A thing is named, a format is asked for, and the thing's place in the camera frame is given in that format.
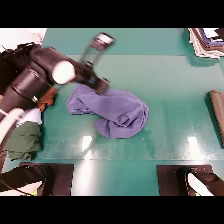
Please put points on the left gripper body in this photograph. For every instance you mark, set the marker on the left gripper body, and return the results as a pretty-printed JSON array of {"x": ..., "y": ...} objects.
[{"x": 96, "y": 81}]

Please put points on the purple T-shirt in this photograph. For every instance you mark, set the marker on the purple T-shirt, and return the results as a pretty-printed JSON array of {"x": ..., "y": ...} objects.
[{"x": 116, "y": 110}]

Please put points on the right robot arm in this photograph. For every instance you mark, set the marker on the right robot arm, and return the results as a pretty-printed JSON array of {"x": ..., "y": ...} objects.
[{"x": 200, "y": 180}]

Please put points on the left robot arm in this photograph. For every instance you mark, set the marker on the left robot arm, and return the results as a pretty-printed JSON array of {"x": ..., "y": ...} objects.
[{"x": 30, "y": 83}]

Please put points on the white garment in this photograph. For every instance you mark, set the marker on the white garment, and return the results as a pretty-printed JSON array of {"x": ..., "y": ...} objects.
[{"x": 32, "y": 116}]

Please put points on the dark green garment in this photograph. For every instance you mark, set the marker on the dark green garment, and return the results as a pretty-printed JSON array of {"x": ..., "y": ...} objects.
[{"x": 23, "y": 140}]

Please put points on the heap of clothes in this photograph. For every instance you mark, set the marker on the heap of clothes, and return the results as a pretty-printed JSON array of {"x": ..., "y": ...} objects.
[{"x": 208, "y": 41}]

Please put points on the olive brown folded garment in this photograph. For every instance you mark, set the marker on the olive brown folded garment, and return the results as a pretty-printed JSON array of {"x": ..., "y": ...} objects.
[{"x": 218, "y": 116}]

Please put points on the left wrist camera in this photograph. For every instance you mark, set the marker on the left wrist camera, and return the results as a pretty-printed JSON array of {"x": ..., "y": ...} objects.
[{"x": 100, "y": 42}]

